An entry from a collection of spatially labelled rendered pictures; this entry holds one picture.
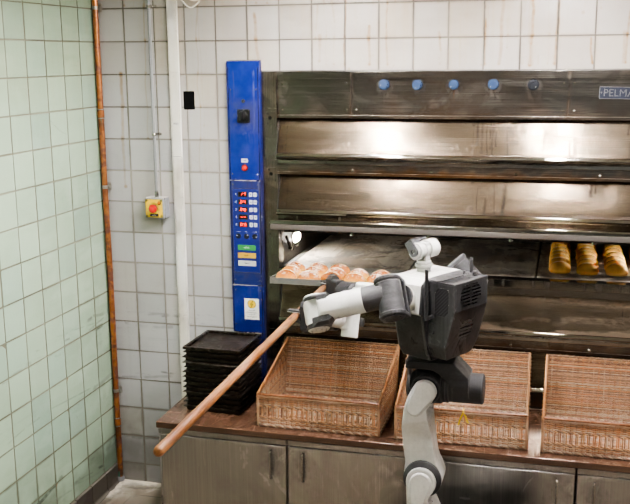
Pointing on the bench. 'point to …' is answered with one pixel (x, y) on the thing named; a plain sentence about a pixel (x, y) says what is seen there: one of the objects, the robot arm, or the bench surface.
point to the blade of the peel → (319, 280)
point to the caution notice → (251, 308)
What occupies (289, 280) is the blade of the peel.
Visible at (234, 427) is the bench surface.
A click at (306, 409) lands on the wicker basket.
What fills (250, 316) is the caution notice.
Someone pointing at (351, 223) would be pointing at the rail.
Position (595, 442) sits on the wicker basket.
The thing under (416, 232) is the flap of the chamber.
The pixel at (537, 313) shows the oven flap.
